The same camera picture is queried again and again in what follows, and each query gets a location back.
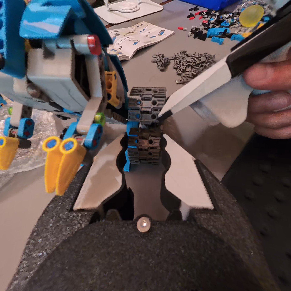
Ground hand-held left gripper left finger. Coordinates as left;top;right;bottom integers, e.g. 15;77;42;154
73;134;128;211

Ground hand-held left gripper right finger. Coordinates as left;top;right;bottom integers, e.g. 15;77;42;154
160;134;214;209

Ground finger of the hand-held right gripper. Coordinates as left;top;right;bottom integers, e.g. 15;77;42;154
158;56;234;121

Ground pile of grey track links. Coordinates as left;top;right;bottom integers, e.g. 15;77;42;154
152;51;216;84

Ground grey toy track chain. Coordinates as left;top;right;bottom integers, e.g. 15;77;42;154
127;86;167;165

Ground blue toy robot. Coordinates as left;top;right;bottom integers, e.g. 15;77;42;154
0;0;129;196

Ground grey desk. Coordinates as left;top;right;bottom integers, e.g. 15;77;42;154
0;0;291;284

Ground person's right hand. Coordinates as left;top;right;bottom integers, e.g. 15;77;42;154
243;60;291;139

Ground yellow translucent dome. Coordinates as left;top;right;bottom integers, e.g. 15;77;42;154
240;5;264;27

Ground heap of loose toy parts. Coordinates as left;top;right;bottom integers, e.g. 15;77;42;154
177;5;273;45

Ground blue plastic bin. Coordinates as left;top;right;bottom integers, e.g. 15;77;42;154
180;0;239;10

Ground instruction booklet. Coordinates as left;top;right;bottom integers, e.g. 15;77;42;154
107;22;175;60

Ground bubble wrap bag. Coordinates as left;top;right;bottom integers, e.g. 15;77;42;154
0;107;64;175

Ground black perforated pad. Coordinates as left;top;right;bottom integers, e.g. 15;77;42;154
222;134;291;291

